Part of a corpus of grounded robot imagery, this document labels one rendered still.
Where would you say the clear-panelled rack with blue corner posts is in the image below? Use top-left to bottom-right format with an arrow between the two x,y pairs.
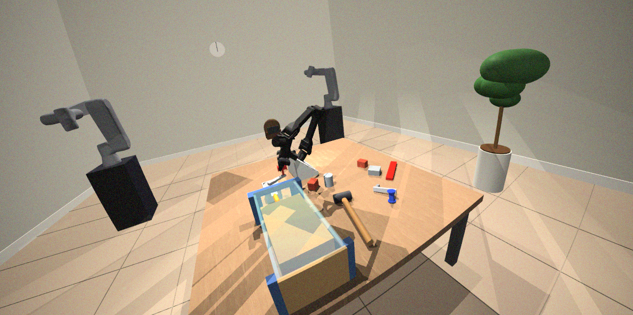
247,178 -> 356,315

